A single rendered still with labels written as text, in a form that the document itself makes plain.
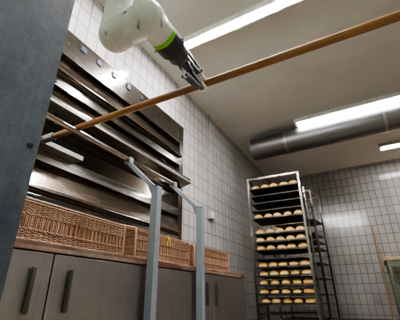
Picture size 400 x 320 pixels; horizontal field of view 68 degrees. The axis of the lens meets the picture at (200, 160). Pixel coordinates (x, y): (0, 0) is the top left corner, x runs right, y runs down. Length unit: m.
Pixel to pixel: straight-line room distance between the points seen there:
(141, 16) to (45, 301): 0.95
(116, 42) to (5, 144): 0.64
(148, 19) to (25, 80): 0.53
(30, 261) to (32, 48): 0.77
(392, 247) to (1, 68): 5.73
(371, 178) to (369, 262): 1.44
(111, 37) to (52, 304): 0.89
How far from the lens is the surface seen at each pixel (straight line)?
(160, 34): 0.99
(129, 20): 0.99
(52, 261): 1.20
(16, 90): 0.50
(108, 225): 1.47
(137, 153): 2.30
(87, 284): 1.31
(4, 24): 0.54
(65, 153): 1.92
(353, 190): 6.08
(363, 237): 5.89
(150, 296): 1.51
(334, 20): 3.11
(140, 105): 1.35
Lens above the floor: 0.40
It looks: 25 degrees up
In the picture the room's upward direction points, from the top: straight up
